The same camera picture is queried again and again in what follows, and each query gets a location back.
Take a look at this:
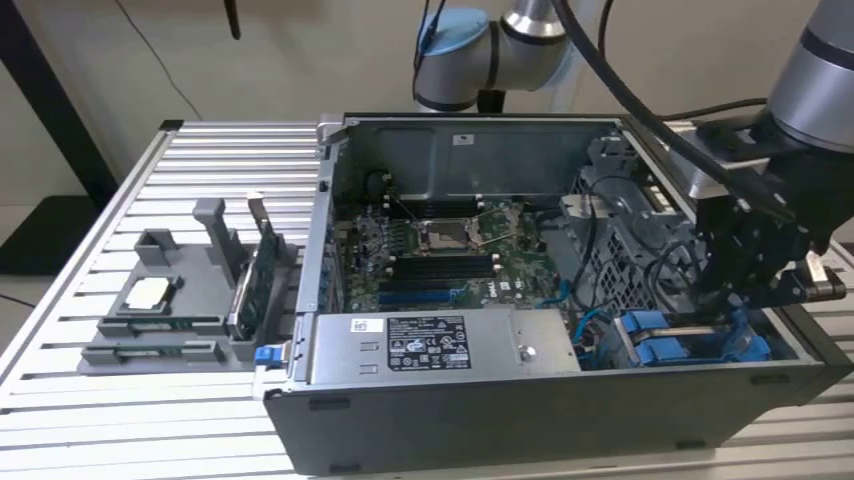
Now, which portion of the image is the black disk wire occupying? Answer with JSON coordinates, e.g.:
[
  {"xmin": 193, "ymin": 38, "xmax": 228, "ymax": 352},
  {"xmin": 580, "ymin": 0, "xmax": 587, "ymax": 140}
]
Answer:
[{"xmin": 643, "ymin": 239, "xmax": 699, "ymax": 307}]

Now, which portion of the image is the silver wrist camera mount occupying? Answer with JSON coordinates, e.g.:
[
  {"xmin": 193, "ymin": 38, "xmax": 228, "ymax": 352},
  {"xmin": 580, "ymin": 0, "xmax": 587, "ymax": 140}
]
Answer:
[{"xmin": 666, "ymin": 122, "xmax": 769, "ymax": 201}]

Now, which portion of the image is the dark grey PC case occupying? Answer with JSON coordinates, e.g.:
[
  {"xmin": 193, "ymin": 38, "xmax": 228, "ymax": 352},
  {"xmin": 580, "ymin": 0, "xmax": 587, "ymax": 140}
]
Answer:
[{"xmin": 251, "ymin": 112, "xmax": 854, "ymax": 476}]

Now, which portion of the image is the grey parts rack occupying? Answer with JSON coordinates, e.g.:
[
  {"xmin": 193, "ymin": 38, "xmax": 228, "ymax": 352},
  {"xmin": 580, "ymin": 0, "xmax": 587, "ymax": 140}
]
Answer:
[{"xmin": 77, "ymin": 198, "xmax": 308, "ymax": 375}]

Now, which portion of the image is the black post with base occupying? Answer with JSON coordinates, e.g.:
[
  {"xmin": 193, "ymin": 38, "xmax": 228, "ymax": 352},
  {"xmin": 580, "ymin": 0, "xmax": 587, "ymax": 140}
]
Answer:
[{"xmin": 0, "ymin": 0, "xmax": 120, "ymax": 276}]

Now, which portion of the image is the thin metal locking lever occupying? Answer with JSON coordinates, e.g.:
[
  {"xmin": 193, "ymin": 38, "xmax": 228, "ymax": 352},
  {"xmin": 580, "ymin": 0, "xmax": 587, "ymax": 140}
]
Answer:
[{"xmin": 391, "ymin": 194, "xmax": 423, "ymax": 225}]

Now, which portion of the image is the hard disk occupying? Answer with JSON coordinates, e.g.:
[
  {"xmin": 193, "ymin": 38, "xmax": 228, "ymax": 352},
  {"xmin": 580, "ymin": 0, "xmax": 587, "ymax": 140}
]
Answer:
[
  {"xmin": 616, "ymin": 310, "xmax": 709, "ymax": 346},
  {"xmin": 630, "ymin": 340, "xmax": 679, "ymax": 370}
]

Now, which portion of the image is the green graphics card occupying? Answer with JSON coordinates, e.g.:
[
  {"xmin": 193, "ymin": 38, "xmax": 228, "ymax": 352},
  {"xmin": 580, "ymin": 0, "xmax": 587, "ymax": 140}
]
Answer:
[{"xmin": 224, "ymin": 192, "xmax": 288, "ymax": 341}]

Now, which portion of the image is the silver CPU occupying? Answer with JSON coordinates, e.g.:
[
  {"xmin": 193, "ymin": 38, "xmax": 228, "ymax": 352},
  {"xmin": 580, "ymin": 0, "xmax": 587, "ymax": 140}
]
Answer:
[{"xmin": 124, "ymin": 281, "xmax": 176, "ymax": 310}]

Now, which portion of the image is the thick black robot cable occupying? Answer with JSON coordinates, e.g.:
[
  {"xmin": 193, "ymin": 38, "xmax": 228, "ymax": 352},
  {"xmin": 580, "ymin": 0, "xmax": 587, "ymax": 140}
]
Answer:
[{"xmin": 550, "ymin": 0, "xmax": 799, "ymax": 224}]

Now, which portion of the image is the thin black wall cable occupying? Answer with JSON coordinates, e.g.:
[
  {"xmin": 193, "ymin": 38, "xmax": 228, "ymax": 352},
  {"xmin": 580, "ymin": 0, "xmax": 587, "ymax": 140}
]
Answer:
[{"xmin": 112, "ymin": 0, "xmax": 203, "ymax": 122}]

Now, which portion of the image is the silver power supply unit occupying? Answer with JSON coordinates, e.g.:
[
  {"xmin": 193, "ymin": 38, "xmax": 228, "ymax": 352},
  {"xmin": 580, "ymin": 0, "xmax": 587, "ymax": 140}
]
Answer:
[{"xmin": 310, "ymin": 308, "xmax": 580, "ymax": 386}]

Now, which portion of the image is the CPU socket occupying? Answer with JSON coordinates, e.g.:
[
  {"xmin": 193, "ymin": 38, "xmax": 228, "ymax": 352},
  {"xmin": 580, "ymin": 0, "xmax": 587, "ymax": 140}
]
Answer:
[{"xmin": 416, "ymin": 219, "xmax": 472, "ymax": 251}]

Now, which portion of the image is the black RAM slot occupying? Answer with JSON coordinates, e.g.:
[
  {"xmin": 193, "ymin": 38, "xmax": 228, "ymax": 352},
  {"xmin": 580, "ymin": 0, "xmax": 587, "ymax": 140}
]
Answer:
[
  {"xmin": 390, "ymin": 274, "xmax": 499, "ymax": 283},
  {"xmin": 394, "ymin": 255, "xmax": 499, "ymax": 263},
  {"xmin": 392, "ymin": 261, "xmax": 499, "ymax": 270},
  {"xmin": 391, "ymin": 268, "xmax": 499, "ymax": 276}
]

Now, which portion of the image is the grey metal disk bay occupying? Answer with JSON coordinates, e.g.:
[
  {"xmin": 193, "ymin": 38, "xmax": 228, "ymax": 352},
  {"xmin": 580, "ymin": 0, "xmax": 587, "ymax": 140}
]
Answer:
[{"xmin": 552, "ymin": 134, "xmax": 802, "ymax": 371}]

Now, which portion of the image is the metal socket cover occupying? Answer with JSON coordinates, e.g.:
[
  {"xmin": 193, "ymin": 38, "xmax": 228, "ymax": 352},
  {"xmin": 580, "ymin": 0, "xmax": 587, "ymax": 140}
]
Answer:
[{"xmin": 470, "ymin": 208, "xmax": 526, "ymax": 246}]

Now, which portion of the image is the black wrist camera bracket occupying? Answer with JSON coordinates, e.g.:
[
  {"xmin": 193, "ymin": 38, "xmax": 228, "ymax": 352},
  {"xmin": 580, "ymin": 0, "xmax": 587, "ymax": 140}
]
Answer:
[{"xmin": 773, "ymin": 249, "xmax": 847, "ymax": 305}]

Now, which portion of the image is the long black wire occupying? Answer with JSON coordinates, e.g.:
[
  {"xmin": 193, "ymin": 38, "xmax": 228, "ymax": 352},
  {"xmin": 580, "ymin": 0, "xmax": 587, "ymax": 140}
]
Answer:
[{"xmin": 571, "ymin": 174, "xmax": 639, "ymax": 307}]

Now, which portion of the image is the blue expansion slot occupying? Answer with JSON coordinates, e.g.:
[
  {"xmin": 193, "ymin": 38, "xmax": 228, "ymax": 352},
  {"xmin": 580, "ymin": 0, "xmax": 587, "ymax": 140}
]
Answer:
[{"xmin": 379, "ymin": 289, "xmax": 468, "ymax": 307}]

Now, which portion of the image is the green motherboard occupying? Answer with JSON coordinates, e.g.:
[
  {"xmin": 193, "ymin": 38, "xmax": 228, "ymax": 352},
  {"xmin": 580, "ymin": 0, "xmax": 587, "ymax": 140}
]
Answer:
[{"xmin": 332, "ymin": 197, "xmax": 582, "ymax": 314}]

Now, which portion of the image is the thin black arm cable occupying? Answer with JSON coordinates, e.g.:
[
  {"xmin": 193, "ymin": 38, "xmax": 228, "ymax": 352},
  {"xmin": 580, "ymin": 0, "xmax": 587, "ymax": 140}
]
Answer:
[{"xmin": 415, "ymin": 0, "xmax": 450, "ymax": 96}]

